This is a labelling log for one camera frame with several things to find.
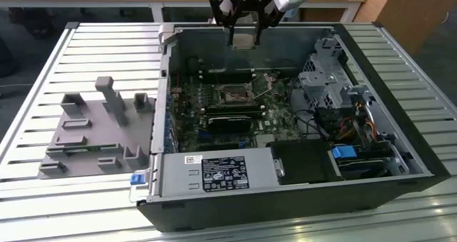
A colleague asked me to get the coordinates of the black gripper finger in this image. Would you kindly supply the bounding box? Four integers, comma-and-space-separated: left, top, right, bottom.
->
209, 0, 241, 47
255, 0, 285, 46

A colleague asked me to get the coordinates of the small square CPU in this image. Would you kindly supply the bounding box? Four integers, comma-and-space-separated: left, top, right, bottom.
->
233, 34, 259, 50

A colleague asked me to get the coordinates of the black CPU socket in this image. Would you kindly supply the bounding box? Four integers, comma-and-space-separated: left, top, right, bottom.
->
213, 83, 257, 105

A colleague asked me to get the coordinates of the black disk bay cover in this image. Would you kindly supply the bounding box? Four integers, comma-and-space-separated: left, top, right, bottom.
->
269, 139, 344, 186

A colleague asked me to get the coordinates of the silver metal drive cage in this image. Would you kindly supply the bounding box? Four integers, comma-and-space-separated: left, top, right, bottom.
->
297, 37, 379, 110

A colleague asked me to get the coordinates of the wooden cabinet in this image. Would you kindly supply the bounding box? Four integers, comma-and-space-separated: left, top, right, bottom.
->
353, 0, 457, 56

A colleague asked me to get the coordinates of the black RAM stick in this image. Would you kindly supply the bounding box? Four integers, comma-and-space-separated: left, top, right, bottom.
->
204, 110, 263, 118

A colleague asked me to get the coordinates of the green motherboard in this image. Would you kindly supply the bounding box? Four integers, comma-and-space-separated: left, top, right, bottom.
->
167, 72, 304, 153

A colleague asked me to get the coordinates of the black graphics card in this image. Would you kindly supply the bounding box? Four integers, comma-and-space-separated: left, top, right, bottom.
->
205, 115, 253, 133

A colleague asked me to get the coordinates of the small silver heatsink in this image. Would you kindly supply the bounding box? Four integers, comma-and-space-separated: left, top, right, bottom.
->
256, 134, 276, 148

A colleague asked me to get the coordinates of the black office chair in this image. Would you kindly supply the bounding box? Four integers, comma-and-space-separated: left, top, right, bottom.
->
7, 7, 57, 40

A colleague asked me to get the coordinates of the hard disk in blue carrier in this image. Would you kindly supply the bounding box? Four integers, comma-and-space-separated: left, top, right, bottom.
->
331, 145, 392, 179

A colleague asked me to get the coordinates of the gray parts rack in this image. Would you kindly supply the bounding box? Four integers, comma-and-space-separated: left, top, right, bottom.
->
36, 75, 159, 180

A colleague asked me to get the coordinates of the silver power supply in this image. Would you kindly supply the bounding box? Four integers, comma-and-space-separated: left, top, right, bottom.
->
156, 147, 280, 199

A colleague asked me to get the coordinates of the green RAM stick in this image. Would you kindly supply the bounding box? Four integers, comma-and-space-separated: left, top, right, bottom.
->
63, 145, 105, 154

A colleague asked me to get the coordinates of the blue case latch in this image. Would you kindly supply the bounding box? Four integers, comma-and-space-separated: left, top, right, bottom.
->
131, 172, 147, 186

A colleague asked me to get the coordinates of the black PC case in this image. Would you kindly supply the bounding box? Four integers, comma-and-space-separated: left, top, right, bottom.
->
136, 21, 452, 232

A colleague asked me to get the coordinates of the gray case handle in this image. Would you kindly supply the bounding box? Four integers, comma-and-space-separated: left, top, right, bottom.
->
157, 24, 180, 45

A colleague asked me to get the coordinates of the black cable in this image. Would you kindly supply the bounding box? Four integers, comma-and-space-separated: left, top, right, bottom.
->
292, 109, 332, 141

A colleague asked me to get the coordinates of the orange yellow wire bundle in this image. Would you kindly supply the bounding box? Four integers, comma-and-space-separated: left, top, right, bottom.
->
337, 118, 380, 141

